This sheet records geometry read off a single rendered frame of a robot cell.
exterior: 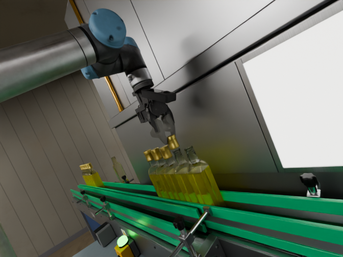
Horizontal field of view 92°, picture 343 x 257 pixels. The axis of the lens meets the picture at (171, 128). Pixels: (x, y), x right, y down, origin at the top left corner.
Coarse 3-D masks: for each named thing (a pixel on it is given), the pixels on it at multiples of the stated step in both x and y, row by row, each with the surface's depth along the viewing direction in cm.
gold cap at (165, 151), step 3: (162, 147) 59; (165, 147) 59; (168, 147) 60; (162, 150) 59; (165, 150) 59; (168, 150) 59; (162, 153) 59; (165, 153) 59; (168, 153) 59; (165, 156) 59; (168, 156) 59; (171, 156) 60; (165, 159) 59
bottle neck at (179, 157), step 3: (174, 150) 57; (177, 150) 55; (180, 150) 55; (174, 153) 55; (177, 153) 55; (180, 153) 55; (174, 156) 56; (177, 156) 55; (180, 156) 55; (177, 159) 55; (180, 159) 55; (183, 159) 55; (177, 162) 56; (180, 162) 55; (183, 162) 55
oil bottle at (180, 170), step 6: (186, 162) 55; (180, 168) 54; (186, 168) 54; (180, 174) 54; (186, 174) 53; (180, 180) 55; (186, 180) 53; (180, 186) 57; (186, 186) 54; (186, 192) 56; (192, 192) 53; (186, 198) 57; (192, 198) 54
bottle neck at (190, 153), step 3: (186, 147) 53; (189, 147) 53; (192, 147) 51; (186, 150) 51; (189, 150) 50; (192, 150) 51; (186, 153) 51; (189, 153) 50; (192, 153) 50; (195, 153) 51; (189, 156) 51; (192, 156) 50; (195, 156) 51; (189, 159) 51; (192, 159) 51; (195, 159) 51; (198, 159) 52; (192, 162) 51
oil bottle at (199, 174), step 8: (200, 160) 52; (192, 168) 50; (200, 168) 49; (208, 168) 51; (192, 176) 51; (200, 176) 49; (208, 176) 50; (192, 184) 52; (200, 184) 50; (208, 184) 50; (216, 184) 52; (200, 192) 51; (208, 192) 49; (216, 192) 51; (200, 200) 52; (208, 200) 50; (216, 200) 50
